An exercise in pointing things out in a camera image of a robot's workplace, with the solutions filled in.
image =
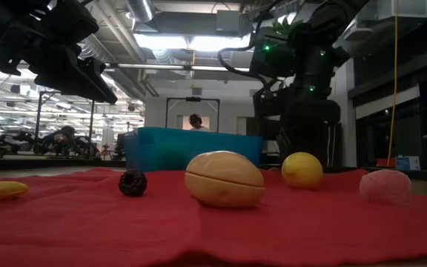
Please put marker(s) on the black rig frame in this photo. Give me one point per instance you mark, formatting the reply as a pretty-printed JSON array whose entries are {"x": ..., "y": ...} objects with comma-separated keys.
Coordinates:
[{"x": 38, "y": 122}]

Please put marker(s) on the dark toy blackberry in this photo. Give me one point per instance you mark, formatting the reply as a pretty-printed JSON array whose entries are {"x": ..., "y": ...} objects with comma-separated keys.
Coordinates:
[{"x": 133, "y": 183}]

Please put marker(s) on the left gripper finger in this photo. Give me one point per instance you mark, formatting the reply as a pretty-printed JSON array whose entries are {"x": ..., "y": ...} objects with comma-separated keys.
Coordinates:
[
  {"x": 104, "y": 85},
  {"x": 69, "y": 74}
]

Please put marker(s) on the person with headphones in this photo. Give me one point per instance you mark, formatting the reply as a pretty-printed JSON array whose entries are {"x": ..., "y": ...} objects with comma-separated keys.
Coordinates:
[{"x": 195, "y": 119}]

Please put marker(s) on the long ceiling light strip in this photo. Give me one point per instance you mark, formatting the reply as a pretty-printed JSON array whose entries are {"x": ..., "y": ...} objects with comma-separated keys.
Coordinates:
[{"x": 161, "y": 66}]

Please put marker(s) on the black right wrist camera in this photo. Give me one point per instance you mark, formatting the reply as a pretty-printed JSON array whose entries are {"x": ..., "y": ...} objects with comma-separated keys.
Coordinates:
[{"x": 273, "y": 59}]

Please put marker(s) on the yellow toy lemon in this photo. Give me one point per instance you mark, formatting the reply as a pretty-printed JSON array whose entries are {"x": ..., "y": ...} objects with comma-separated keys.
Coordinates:
[{"x": 302, "y": 171}]

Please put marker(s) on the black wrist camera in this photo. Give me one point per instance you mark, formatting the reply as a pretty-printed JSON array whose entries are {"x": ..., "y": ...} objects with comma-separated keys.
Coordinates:
[
  {"x": 273, "y": 59},
  {"x": 72, "y": 22}
]

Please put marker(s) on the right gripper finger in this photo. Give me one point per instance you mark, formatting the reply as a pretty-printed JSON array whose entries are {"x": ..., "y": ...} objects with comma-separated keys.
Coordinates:
[{"x": 302, "y": 141}]

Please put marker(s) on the red bin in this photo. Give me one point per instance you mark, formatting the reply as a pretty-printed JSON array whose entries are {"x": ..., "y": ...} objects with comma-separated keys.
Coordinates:
[{"x": 386, "y": 163}]

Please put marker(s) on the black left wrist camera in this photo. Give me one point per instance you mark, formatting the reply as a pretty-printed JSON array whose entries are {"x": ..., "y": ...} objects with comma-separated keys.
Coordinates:
[{"x": 72, "y": 22}]

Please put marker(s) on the blue and white box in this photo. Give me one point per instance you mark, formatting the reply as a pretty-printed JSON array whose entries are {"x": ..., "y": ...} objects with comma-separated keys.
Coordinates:
[{"x": 408, "y": 163}]

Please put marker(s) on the black doorway shaped stand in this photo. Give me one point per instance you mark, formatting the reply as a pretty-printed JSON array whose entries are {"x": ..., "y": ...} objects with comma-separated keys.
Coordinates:
[{"x": 193, "y": 99}]

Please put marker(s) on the tan toy potato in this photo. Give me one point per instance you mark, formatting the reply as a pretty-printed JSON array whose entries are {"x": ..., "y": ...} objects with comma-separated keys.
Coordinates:
[{"x": 224, "y": 180}]

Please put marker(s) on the pink toy peach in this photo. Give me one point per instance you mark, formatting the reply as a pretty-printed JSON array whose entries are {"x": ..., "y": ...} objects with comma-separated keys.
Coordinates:
[{"x": 386, "y": 187}]

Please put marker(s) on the blue plastic tupperware container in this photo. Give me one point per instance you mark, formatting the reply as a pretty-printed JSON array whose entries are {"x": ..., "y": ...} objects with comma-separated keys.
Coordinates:
[{"x": 161, "y": 148}]

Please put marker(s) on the red cloth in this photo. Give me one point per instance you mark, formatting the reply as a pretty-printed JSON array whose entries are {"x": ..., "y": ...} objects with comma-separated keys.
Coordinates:
[{"x": 87, "y": 230}]

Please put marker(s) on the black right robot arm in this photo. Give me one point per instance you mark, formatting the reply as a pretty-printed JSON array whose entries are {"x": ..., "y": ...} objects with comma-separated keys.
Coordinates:
[{"x": 324, "y": 44}]

